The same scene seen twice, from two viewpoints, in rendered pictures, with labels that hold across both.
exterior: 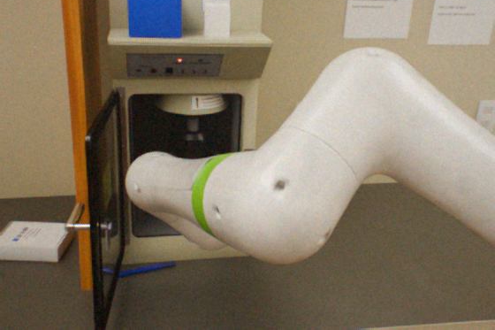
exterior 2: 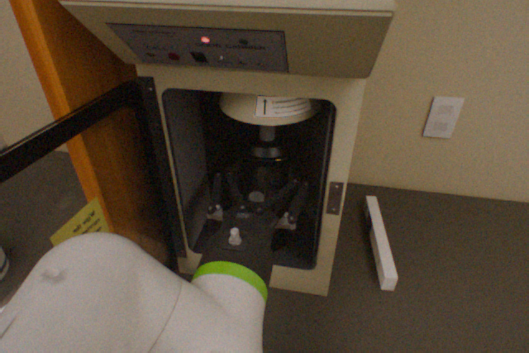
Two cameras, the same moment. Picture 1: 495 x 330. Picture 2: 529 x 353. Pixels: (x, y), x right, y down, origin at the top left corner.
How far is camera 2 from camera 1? 79 cm
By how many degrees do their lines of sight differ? 24
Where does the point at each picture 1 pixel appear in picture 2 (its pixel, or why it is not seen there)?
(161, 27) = not seen: outside the picture
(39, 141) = not seen: hidden behind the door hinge
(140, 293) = not seen: hidden behind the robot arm
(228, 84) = (311, 83)
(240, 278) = (305, 336)
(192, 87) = (251, 83)
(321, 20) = not seen: outside the picture
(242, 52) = (324, 28)
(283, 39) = (432, 9)
